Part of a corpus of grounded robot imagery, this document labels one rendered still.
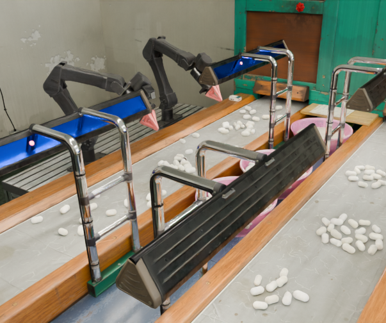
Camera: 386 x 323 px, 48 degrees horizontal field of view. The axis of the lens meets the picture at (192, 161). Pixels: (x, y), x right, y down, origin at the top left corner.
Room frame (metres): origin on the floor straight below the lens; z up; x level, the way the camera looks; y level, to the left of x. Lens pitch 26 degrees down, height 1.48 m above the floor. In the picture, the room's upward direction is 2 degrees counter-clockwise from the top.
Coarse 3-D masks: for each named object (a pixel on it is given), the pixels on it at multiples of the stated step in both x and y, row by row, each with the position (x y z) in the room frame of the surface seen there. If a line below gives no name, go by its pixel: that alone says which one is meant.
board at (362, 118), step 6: (306, 108) 2.03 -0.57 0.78; (312, 108) 2.03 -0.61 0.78; (312, 114) 1.96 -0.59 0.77; (318, 114) 1.94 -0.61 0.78; (354, 114) 1.93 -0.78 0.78; (360, 114) 1.92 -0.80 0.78; (366, 114) 1.92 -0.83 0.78; (372, 114) 1.92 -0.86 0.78; (378, 114) 1.91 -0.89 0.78; (348, 120) 1.85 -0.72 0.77; (354, 120) 1.84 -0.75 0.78; (360, 120) 1.84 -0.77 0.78; (366, 120) 1.83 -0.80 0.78; (372, 120) 1.83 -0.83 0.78
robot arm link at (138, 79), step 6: (138, 72) 1.70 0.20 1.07; (132, 78) 1.70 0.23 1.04; (138, 78) 1.69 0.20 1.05; (144, 78) 1.69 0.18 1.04; (114, 84) 1.67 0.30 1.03; (126, 84) 1.71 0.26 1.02; (132, 84) 1.69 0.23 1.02; (138, 84) 1.68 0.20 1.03; (144, 84) 1.67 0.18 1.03; (150, 84) 1.69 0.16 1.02; (114, 90) 1.67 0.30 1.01; (120, 90) 1.67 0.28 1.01
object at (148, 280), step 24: (288, 144) 0.84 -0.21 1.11; (312, 144) 0.90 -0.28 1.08; (264, 168) 0.75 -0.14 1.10; (288, 168) 0.79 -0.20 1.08; (240, 192) 0.67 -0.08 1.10; (264, 192) 0.71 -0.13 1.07; (192, 216) 0.57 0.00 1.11; (216, 216) 0.60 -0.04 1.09; (240, 216) 0.63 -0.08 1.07; (168, 240) 0.52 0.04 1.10; (192, 240) 0.54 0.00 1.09; (216, 240) 0.57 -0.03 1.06; (144, 264) 0.47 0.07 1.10; (168, 264) 0.49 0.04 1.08; (192, 264) 0.52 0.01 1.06; (120, 288) 0.49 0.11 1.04; (144, 288) 0.46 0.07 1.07; (168, 288) 0.47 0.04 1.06
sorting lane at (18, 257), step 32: (256, 128) 1.88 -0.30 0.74; (160, 160) 1.56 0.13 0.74; (192, 160) 1.55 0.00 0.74; (32, 224) 1.13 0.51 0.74; (64, 224) 1.12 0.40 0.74; (96, 224) 1.12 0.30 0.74; (0, 256) 0.97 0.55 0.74; (32, 256) 0.97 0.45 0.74; (64, 256) 0.96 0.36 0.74; (0, 288) 0.84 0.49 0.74
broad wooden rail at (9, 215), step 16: (208, 112) 2.06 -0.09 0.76; (224, 112) 2.08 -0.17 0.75; (176, 128) 1.85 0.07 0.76; (192, 128) 1.87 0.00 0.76; (144, 144) 1.68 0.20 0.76; (160, 144) 1.69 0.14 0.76; (96, 160) 1.53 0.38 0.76; (112, 160) 1.53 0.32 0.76; (64, 176) 1.40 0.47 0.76; (96, 176) 1.41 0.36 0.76; (32, 192) 1.29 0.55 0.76; (48, 192) 1.29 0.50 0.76; (64, 192) 1.29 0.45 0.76; (0, 208) 1.19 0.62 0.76; (16, 208) 1.19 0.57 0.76; (32, 208) 1.19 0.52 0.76; (48, 208) 1.22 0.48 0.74; (0, 224) 1.11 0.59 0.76; (16, 224) 1.13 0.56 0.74
